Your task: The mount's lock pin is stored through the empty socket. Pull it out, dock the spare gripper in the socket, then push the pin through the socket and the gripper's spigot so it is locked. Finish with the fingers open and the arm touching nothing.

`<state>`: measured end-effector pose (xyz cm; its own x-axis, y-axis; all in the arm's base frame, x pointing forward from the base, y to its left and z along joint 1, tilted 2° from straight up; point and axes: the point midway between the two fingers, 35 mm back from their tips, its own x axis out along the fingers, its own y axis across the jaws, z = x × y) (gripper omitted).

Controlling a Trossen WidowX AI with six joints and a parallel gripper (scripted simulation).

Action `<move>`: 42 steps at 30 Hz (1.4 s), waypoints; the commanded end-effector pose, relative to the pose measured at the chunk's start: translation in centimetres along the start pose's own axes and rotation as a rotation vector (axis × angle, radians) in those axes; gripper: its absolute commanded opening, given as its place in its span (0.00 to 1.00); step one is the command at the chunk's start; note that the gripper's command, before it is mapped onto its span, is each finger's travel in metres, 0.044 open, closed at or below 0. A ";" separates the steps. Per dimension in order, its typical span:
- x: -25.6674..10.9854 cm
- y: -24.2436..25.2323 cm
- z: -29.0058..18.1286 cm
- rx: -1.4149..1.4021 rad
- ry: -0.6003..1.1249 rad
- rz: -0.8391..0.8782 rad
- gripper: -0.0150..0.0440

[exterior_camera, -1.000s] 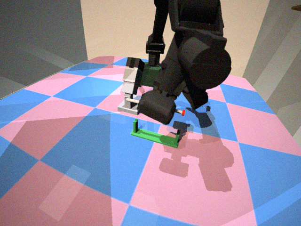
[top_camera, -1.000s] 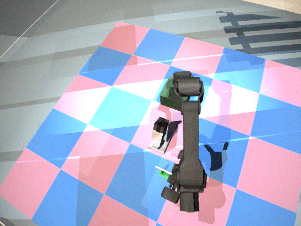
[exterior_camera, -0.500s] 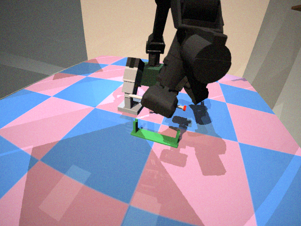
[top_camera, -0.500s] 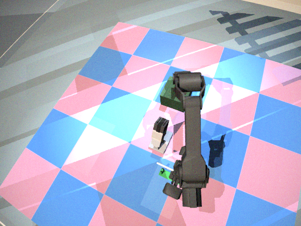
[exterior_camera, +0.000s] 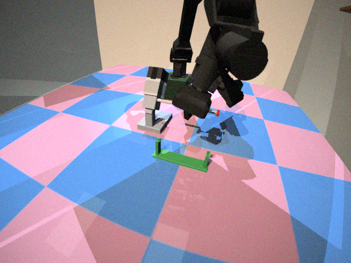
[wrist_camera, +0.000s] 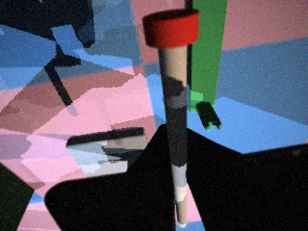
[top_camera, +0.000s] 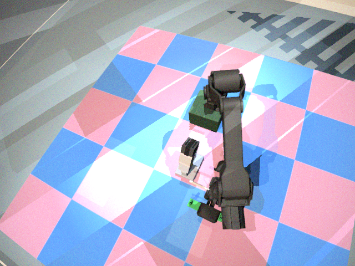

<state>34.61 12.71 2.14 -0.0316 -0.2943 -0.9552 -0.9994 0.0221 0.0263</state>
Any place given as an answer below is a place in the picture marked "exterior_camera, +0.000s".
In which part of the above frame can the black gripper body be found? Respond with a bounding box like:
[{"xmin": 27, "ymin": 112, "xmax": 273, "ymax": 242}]
[{"xmin": 172, "ymin": 51, "xmax": 226, "ymax": 119}]

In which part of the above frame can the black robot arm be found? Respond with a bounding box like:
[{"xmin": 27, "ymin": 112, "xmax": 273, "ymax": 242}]
[{"xmin": 170, "ymin": 0, "xmax": 268, "ymax": 108}]

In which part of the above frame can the long pin with red cap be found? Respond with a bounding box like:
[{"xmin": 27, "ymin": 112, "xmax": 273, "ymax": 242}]
[{"xmin": 157, "ymin": 99, "xmax": 220, "ymax": 117}]

